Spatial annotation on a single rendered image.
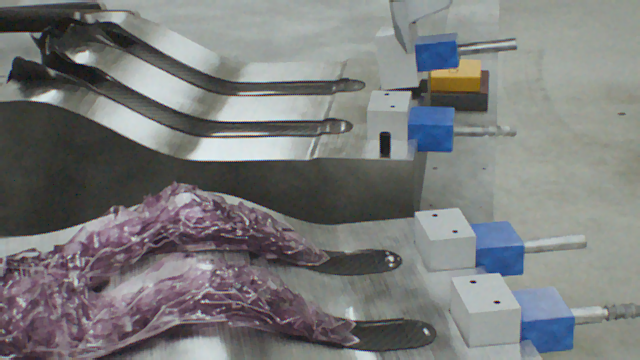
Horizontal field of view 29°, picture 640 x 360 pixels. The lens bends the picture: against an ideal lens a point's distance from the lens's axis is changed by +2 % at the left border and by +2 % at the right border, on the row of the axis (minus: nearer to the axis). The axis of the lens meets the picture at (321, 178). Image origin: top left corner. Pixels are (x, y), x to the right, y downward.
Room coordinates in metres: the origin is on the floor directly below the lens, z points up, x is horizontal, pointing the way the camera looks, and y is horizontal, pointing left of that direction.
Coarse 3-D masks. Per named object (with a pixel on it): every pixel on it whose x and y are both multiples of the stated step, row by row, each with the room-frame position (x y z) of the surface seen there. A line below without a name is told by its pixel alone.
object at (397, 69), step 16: (384, 32) 1.13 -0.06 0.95; (416, 32) 1.15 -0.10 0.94; (384, 48) 1.12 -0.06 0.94; (400, 48) 1.12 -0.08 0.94; (416, 48) 1.12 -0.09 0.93; (432, 48) 1.11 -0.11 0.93; (448, 48) 1.11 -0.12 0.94; (464, 48) 1.12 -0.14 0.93; (480, 48) 1.12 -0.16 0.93; (496, 48) 1.12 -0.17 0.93; (512, 48) 1.12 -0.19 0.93; (384, 64) 1.12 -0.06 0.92; (400, 64) 1.11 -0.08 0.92; (416, 64) 1.11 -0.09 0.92; (432, 64) 1.11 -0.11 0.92; (448, 64) 1.11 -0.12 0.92; (384, 80) 1.11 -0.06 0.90; (400, 80) 1.11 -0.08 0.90; (416, 80) 1.11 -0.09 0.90
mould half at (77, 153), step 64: (128, 64) 1.13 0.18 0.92; (192, 64) 1.19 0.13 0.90; (256, 64) 1.23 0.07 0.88; (320, 64) 1.22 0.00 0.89; (0, 128) 1.01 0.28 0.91; (64, 128) 1.00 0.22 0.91; (128, 128) 1.01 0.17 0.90; (0, 192) 1.01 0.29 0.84; (64, 192) 1.00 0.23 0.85; (128, 192) 0.99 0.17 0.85; (256, 192) 0.98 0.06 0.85; (320, 192) 0.97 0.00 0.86; (384, 192) 0.96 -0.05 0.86
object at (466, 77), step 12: (468, 60) 1.36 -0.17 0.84; (480, 60) 1.36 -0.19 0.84; (432, 72) 1.32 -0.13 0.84; (444, 72) 1.32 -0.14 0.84; (456, 72) 1.32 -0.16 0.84; (468, 72) 1.32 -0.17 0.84; (480, 72) 1.33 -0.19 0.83; (432, 84) 1.31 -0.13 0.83; (444, 84) 1.30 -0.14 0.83; (456, 84) 1.30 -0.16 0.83; (468, 84) 1.30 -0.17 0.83
